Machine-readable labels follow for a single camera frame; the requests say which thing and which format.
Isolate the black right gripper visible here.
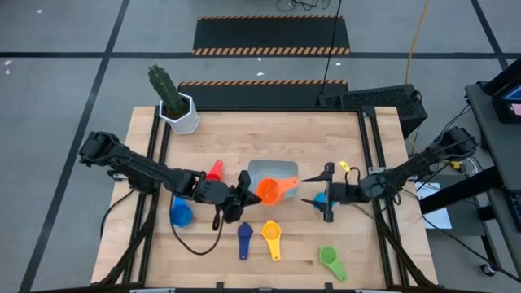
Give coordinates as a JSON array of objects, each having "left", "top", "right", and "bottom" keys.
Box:
[{"left": 300, "top": 162, "right": 363, "bottom": 223}]

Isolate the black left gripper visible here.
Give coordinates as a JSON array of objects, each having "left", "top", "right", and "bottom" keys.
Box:
[{"left": 202, "top": 169, "right": 263, "bottom": 224}]

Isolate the teal measuring cup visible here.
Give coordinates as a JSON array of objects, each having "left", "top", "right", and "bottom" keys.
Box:
[{"left": 313, "top": 191, "right": 329, "bottom": 212}]

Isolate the orange measuring cup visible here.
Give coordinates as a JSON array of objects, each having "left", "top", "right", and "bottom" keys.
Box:
[{"left": 255, "top": 177, "right": 300, "bottom": 207}]

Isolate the navy measuring cup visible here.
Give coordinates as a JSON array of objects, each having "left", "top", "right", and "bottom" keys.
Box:
[{"left": 237, "top": 221, "right": 254, "bottom": 261}]

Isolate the yellow measuring cup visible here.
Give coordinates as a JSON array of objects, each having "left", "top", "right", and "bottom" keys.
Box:
[{"left": 260, "top": 220, "right": 282, "bottom": 262}]

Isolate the red measuring cup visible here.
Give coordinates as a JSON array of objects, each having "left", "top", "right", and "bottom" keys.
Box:
[{"left": 205, "top": 160, "right": 224, "bottom": 182}]

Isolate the green measuring cup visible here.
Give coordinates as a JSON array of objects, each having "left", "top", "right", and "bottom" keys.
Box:
[{"left": 318, "top": 245, "right": 348, "bottom": 282}]

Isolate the blue measuring cup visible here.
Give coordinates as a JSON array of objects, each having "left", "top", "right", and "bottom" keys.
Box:
[{"left": 169, "top": 197, "right": 195, "bottom": 228}]

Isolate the grey plastic basket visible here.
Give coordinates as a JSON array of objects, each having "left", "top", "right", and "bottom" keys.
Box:
[{"left": 247, "top": 159, "right": 300, "bottom": 200}]

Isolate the white hexagonal plant pot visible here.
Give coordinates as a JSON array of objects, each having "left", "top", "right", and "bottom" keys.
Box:
[{"left": 158, "top": 92, "right": 201, "bottom": 135}]

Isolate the black hazard-striped floor mat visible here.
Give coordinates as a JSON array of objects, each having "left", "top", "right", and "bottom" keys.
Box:
[
  {"left": 177, "top": 79, "right": 350, "bottom": 109},
  {"left": 192, "top": 15, "right": 352, "bottom": 56}
]

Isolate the black perforated computer case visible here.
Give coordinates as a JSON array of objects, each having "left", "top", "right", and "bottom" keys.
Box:
[{"left": 316, "top": 84, "right": 429, "bottom": 139}]

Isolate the white paper sheet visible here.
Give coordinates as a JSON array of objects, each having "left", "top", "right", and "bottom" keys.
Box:
[{"left": 414, "top": 181, "right": 453, "bottom": 230}]

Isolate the green cactus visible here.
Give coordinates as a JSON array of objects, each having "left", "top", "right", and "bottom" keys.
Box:
[{"left": 147, "top": 63, "right": 188, "bottom": 119}]

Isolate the black desk leg beam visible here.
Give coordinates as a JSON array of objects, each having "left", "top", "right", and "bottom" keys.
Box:
[{"left": 418, "top": 166, "right": 504, "bottom": 216}]

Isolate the grey side desk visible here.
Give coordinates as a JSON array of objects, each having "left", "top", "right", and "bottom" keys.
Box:
[{"left": 465, "top": 81, "right": 521, "bottom": 245}]

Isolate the black monitor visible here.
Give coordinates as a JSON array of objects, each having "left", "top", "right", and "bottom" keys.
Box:
[{"left": 484, "top": 56, "right": 521, "bottom": 125}]

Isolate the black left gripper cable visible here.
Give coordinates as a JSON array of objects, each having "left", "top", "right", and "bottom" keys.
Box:
[{"left": 169, "top": 190, "right": 225, "bottom": 256}]

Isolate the black metal table frame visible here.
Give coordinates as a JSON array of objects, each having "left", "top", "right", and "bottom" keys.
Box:
[{"left": 91, "top": 104, "right": 439, "bottom": 293}]

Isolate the black arm base cable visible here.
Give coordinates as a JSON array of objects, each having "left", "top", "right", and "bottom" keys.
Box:
[{"left": 99, "top": 187, "right": 139, "bottom": 242}]

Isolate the black hanging cable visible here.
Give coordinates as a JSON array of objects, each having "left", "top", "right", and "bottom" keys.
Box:
[{"left": 320, "top": 0, "right": 343, "bottom": 97}]

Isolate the yellow hanging cable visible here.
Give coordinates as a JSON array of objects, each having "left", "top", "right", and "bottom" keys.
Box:
[{"left": 405, "top": 0, "right": 431, "bottom": 151}]

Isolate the black floor cable coil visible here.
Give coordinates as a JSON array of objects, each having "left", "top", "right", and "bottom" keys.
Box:
[{"left": 276, "top": 0, "right": 331, "bottom": 12}]

